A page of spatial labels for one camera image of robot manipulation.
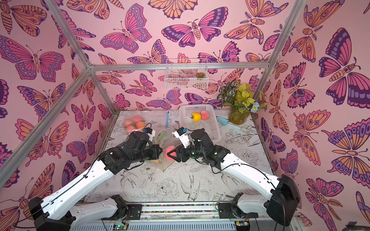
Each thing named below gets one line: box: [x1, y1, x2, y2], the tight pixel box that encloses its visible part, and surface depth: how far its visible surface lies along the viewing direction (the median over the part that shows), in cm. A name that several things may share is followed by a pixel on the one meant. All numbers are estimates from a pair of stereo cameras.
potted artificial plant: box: [216, 80, 267, 125], surface depth 102 cm
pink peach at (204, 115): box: [200, 110, 210, 121], surface depth 112 cm
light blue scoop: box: [216, 116, 242, 131], surface depth 115 cm
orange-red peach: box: [135, 121, 146, 129], surface depth 107 cm
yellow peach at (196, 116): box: [190, 112, 202, 122], surface depth 111 cm
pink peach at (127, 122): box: [123, 119, 133, 128], surface depth 108 cm
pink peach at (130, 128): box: [125, 125, 137, 135], surface depth 105 cm
